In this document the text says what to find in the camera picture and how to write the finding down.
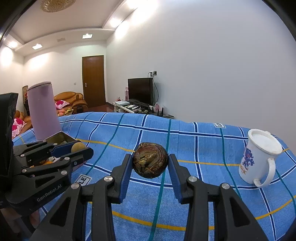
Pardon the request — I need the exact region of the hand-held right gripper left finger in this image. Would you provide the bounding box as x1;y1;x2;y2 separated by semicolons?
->
29;153;133;241

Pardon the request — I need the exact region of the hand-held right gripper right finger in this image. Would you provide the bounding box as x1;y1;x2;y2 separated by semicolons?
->
168;153;270;241

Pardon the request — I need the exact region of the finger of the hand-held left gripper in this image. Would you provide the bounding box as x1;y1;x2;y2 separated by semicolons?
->
13;140;75;163
21;148;94;177

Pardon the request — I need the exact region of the yellow-brown longan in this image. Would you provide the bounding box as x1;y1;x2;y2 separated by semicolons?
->
70;142;86;154

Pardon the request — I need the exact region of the pink tin box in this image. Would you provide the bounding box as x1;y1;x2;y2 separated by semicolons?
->
30;131;78;167

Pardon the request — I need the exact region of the dark brown mangosteen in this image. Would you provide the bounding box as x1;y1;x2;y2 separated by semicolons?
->
133;142;168;179

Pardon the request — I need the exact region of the blue plaid cloth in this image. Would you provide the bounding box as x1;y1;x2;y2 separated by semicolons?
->
11;112;296;241

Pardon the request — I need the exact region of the purple insulated tumbler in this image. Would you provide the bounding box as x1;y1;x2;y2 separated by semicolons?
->
27;81;62;141

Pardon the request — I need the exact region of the orange leather sofa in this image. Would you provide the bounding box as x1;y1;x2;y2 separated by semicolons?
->
13;110;33;139

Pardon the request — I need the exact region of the orange leather armchair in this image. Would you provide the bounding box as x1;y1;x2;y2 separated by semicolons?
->
54;92;88;114

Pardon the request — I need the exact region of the white TV stand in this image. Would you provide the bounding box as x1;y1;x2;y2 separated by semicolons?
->
113;101;174;119

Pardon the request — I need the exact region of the framed floral picture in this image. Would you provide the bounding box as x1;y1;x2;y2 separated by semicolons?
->
22;86;28;112

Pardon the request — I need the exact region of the black router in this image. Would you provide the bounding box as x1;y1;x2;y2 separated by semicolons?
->
157;107;174;118

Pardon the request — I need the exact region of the brown wooden door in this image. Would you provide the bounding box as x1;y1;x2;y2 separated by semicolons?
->
82;55;106;107

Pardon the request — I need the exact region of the white mug with blue print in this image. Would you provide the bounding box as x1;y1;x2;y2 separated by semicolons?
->
238;129;283;188

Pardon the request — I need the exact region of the black television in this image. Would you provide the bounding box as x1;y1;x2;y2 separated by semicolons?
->
128;78;154;106

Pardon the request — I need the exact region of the gold ceiling lamp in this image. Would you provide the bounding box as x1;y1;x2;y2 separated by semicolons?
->
40;0;77;12

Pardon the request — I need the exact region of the black power cable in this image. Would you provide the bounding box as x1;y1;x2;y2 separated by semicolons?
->
153;77;160;104

